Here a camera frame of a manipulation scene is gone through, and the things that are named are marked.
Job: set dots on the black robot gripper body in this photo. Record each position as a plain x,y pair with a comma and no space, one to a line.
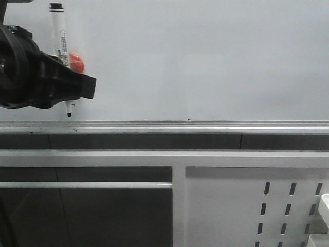
26,72

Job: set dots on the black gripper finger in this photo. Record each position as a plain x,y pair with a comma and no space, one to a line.
60,83

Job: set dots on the red round magnet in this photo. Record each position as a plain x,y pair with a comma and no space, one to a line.
76,63

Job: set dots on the white black whiteboard marker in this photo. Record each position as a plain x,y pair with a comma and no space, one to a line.
59,33

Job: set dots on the white whiteboard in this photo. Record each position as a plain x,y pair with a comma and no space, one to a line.
201,60

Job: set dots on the white perforated pegboard panel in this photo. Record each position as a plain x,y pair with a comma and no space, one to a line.
253,206

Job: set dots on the white plastic bin upper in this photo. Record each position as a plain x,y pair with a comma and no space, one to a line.
323,208

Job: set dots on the white plastic bin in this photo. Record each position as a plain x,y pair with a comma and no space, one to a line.
323,208
318,240

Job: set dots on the white plastic bin lower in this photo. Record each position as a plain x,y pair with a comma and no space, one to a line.
318,240

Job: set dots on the aluminium whiteboard tray rail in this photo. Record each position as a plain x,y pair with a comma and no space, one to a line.
172,127

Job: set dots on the white metal frame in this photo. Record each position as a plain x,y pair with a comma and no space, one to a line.
179,161

